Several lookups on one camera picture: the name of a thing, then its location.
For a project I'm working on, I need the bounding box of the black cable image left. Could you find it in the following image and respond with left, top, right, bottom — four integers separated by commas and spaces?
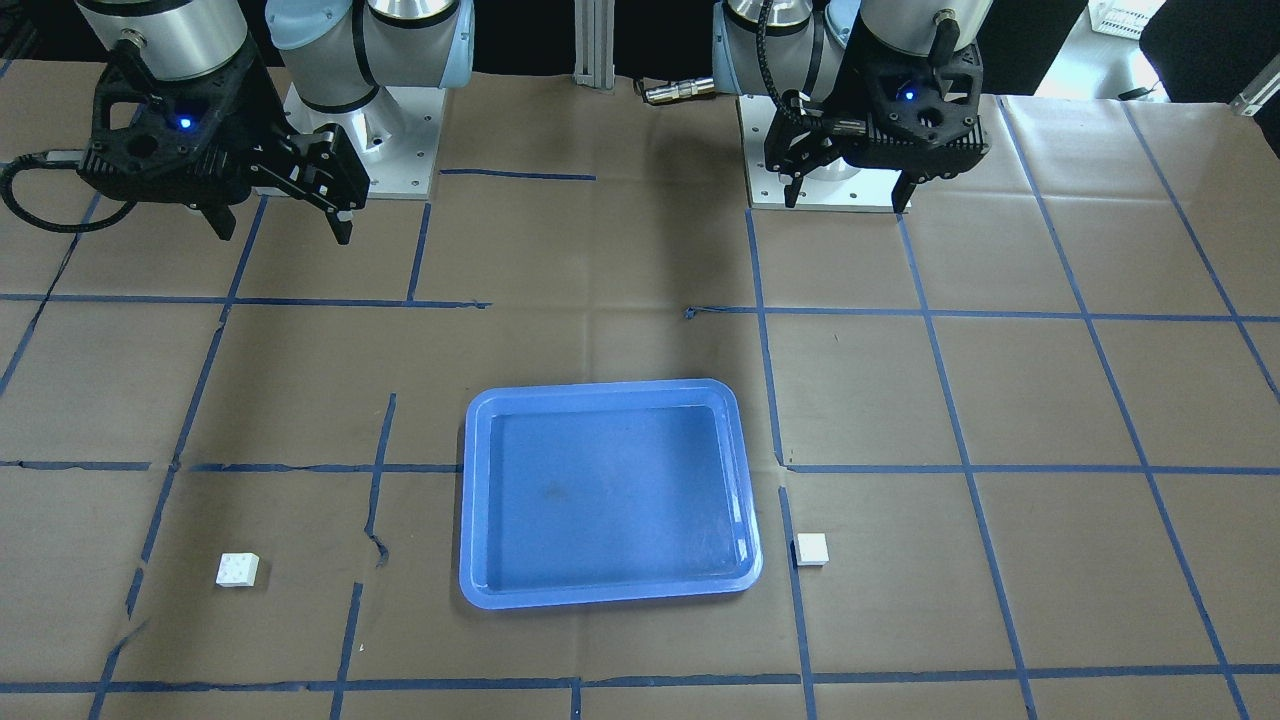
0, 150, 136, 234

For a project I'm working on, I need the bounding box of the white block with studs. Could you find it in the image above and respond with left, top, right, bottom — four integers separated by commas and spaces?
215, 552, 261, 588

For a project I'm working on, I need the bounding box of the metal base plate image left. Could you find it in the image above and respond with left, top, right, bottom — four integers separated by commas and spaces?
284, 86, 449, 201

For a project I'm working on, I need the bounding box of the black cable image right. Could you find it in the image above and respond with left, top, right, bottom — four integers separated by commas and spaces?
756, 0, 867, 136

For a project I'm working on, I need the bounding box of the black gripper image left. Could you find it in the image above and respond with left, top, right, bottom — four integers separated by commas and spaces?
77, 40, 370, 246

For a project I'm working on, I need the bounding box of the blue plastic tray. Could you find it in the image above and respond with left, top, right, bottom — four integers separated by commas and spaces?
458, 378, 764, 611

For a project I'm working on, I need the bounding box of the white basket in background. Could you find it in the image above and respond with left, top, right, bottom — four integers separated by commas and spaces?
1085, 0, 1165, 40

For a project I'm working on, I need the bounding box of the aluminium profile post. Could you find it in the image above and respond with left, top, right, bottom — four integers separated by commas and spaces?
572, 0, 616, 94

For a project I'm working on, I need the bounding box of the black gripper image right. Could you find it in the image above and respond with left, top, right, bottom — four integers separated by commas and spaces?
764, 40, 991, 214

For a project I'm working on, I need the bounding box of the black cable image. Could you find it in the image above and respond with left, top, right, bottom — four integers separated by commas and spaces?
0, 150, 136, 234
756, 0, 867, 136

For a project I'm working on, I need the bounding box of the metal base plate image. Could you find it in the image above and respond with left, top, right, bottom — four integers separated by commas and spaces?
737, 95, 899, 214
284, 86, 449, 201

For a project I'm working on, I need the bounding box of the plain white block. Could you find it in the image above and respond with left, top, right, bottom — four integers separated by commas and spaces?
792, 532, 829, 568

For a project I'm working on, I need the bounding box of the silver metal connector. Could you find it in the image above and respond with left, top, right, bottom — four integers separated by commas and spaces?
634, 77, 717, 106

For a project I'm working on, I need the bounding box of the metal base plate image right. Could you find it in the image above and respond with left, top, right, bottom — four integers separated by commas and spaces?
737, 95, 899, 214

